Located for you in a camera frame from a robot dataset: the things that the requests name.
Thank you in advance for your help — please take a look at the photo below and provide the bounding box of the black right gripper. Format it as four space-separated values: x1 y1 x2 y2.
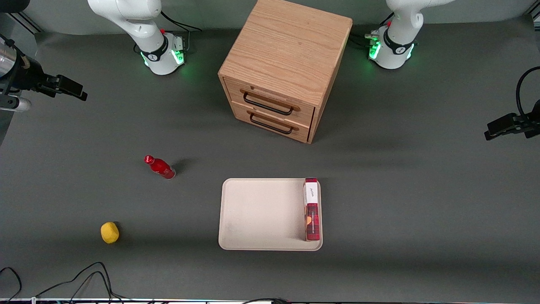
2 51 88 101

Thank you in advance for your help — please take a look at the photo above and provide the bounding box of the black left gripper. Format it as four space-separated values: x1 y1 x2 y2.
484 99 540 141

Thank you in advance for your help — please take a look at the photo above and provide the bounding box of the wooden board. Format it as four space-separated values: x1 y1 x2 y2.
223 77 316 128

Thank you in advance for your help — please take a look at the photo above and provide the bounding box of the black drawer handle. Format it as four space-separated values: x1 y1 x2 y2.
243 91 294 116
249 112 294 135

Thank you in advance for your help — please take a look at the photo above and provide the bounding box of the wooden drawer cabinet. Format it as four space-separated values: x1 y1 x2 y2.
218 0 353 144

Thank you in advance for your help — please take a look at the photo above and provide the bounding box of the red bottle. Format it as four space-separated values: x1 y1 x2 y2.
144 155 176 180

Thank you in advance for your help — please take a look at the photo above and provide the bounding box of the yellow lemon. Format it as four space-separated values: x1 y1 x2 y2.
100 222 120 244

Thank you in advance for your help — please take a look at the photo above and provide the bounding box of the red tartan shortbread box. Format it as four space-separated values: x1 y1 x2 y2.
304 177 321 242

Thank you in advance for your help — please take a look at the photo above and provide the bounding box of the beige plastic tray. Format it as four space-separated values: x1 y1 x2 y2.
218 178 323 251

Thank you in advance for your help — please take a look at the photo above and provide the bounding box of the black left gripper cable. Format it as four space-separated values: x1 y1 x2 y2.
516 66 540 119

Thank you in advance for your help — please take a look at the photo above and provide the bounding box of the black right arm base cable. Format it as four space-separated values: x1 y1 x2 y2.
159 11 203 53

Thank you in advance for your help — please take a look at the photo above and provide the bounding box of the black arm base cable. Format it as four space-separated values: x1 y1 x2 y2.
159 11 203 53
349 13 395 48

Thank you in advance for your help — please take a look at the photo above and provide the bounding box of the black left arm base cable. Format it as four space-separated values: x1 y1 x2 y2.
349 13 395 48

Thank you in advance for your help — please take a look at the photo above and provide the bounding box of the wooden drawer, shorter handle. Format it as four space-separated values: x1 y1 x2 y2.
231 101 314 143

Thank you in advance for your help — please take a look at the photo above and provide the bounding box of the black drawer handle, shorter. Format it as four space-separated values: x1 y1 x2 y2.
249 112 294 135

